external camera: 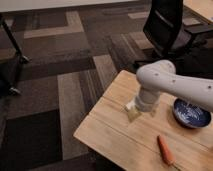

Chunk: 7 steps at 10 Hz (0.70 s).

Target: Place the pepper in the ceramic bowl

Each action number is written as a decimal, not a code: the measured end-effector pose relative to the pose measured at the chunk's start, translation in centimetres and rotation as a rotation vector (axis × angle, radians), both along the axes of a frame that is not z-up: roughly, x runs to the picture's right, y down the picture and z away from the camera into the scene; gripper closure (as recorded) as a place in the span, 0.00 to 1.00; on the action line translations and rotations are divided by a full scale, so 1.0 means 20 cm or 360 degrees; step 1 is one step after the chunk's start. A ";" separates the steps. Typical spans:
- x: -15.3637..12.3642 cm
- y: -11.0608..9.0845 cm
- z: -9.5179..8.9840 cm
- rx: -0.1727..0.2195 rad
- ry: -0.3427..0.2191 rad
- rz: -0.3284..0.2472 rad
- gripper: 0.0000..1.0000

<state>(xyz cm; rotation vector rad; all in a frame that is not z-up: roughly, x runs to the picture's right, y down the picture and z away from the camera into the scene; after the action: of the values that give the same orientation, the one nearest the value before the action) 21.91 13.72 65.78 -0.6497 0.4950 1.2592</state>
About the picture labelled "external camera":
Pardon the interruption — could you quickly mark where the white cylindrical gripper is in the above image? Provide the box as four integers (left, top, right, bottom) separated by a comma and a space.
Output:
128, 88, 161, 122

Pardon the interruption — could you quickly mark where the orange red pepper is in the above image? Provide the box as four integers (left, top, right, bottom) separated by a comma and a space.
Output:
157, 135, 175, 165

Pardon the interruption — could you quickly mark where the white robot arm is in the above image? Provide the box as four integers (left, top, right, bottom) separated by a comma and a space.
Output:
126, 60, 213, 122

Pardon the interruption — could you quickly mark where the blue patterned ceramic bowl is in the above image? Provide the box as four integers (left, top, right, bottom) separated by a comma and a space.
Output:
173, 98, 212, 129

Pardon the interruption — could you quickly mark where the white rectangular sponge block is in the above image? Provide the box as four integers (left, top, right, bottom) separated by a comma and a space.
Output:
125, 101, 134, 111

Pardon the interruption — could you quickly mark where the black office chair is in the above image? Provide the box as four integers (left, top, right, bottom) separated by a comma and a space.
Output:
133, 0, 213, 73

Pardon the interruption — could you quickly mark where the light wooden desk corner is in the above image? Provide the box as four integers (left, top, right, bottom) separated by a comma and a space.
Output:
184, 0, 213, 23

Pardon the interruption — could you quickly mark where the black metal stand leg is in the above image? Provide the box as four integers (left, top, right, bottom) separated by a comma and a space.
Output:
0, 13, 29, 95

